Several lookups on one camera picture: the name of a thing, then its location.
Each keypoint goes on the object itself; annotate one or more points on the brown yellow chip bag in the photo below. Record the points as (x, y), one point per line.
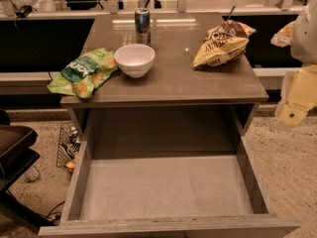
(223, 43)

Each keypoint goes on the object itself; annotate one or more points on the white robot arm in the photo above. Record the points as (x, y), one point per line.
(299, 89)

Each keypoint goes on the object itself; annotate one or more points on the green chip bag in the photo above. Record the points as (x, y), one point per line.
(82, 76)

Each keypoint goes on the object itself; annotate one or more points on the open top drawer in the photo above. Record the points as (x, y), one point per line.
(166, 172)

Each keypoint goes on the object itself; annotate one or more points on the grey cabinet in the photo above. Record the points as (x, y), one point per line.
(171, 66)

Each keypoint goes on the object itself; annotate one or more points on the white bowl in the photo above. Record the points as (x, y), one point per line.
(135, 60)

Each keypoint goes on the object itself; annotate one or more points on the blue drink can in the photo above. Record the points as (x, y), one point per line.
(143, 26)

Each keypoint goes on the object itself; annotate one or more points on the dark chair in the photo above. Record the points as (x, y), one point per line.
(16, 155)

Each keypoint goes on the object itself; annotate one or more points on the wire basket with items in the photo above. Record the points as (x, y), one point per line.
(68, 147)

